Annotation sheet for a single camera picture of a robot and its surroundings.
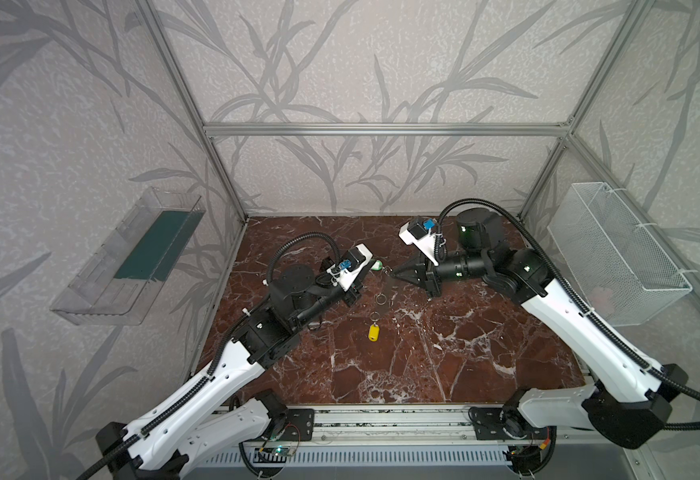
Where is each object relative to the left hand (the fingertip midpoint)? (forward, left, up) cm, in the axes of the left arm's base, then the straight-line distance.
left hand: (372, 249), depth 62 cm
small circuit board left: (-33, +21, -37) cm, 54 cm away
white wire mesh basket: (-4, -52, -2) cm, 52 cm away
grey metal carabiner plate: (-7, -4, -7) cm, 10 cm away
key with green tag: (-2, -1, -3) cm, 4 cm away
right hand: (-3, -5, -1) cm, 6 cm away
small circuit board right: (-34, -38, -40) cm, 65 cm away
